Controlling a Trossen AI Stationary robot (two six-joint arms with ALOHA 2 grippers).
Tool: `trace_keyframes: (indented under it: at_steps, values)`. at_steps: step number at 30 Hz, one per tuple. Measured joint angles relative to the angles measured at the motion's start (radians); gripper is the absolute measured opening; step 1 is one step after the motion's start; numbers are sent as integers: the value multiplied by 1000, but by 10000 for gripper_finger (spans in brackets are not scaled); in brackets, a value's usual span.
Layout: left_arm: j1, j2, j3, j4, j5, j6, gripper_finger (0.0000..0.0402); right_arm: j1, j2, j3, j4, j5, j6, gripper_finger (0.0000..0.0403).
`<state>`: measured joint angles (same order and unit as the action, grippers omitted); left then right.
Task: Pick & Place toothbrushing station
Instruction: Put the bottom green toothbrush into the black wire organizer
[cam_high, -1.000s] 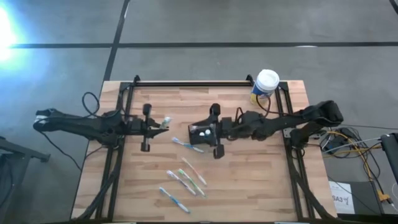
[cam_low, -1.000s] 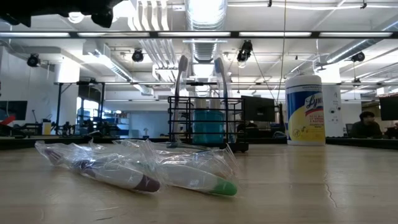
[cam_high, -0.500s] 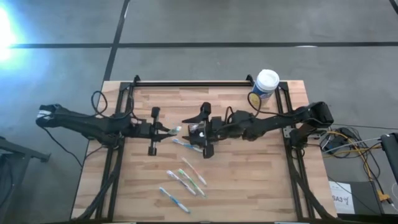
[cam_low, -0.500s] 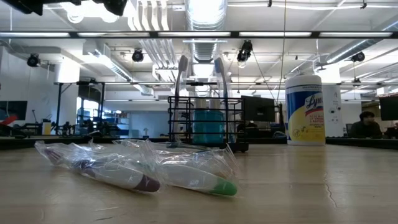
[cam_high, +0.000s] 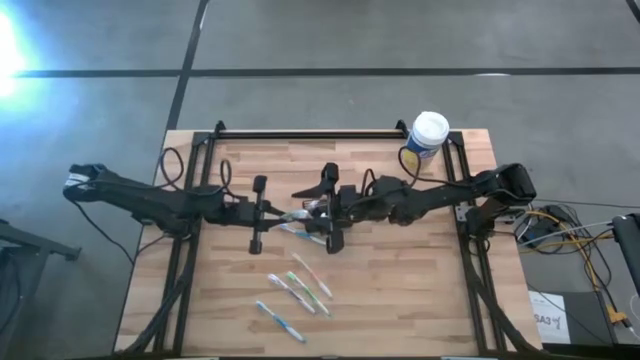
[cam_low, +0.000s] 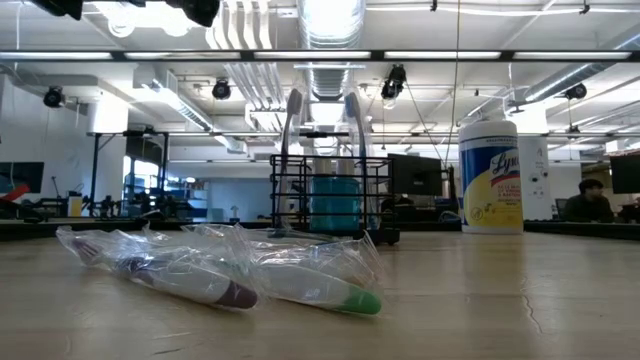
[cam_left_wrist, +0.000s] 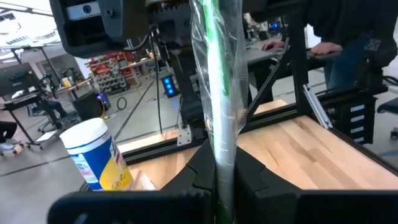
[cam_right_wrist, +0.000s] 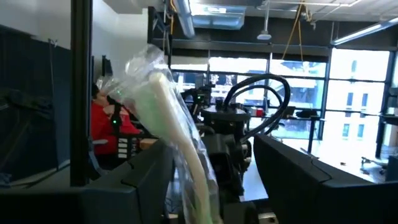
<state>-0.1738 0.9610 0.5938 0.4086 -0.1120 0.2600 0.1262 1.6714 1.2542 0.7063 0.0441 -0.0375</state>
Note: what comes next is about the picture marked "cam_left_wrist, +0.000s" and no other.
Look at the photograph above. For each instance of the person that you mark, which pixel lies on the person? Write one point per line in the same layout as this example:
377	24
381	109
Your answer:
342	18
7	129

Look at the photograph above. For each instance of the red parts bin shelf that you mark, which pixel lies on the red parts bin shelf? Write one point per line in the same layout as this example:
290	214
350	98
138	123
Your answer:
109	77

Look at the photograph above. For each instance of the silver aluminium extrusion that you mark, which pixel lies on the silver aluminium extrusion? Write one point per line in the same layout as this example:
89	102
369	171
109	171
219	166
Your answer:
317	107

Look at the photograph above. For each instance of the white yellow blue wipes canister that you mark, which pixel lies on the white yellow blue wipes canister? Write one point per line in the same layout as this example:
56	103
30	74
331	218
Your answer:
93	161

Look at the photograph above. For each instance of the green toothbrush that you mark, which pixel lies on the green toothbrush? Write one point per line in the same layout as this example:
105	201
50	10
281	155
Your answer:
217	93

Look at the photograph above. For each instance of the computer tower blue lights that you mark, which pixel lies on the computer tower blue lights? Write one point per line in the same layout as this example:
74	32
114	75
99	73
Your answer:
169	87

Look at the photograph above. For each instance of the black rolling table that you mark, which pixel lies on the black rolling table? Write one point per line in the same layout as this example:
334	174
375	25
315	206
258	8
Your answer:
21	101

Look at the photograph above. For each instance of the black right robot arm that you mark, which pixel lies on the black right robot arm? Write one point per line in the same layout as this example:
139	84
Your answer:
186	93

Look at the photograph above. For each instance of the grey desk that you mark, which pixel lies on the grey desk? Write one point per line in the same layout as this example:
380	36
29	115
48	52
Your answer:
258	56

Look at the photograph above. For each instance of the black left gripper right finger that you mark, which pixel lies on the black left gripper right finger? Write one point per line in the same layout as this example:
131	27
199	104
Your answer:
295	208

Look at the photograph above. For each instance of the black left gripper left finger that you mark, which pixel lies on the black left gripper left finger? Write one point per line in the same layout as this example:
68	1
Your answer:
140	205

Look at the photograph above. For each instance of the black labelled control box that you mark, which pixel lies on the black labelled control box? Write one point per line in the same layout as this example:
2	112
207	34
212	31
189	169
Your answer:
342	124

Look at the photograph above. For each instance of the black computer tower purple light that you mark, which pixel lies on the black computer tower purple light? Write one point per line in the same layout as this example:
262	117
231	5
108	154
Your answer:
88	107

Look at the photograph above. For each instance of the silver corner bracket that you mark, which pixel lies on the silver corner bracket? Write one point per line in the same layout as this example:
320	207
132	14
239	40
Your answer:
184	137

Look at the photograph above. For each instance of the black computer monitor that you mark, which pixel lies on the black computer monitor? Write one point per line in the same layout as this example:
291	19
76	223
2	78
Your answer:
15	79

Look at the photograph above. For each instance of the person's hand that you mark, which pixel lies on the person's hand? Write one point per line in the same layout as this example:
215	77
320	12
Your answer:
272	46
326	48

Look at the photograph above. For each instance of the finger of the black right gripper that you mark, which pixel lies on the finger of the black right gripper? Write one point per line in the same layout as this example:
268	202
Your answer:
124	28
264	4

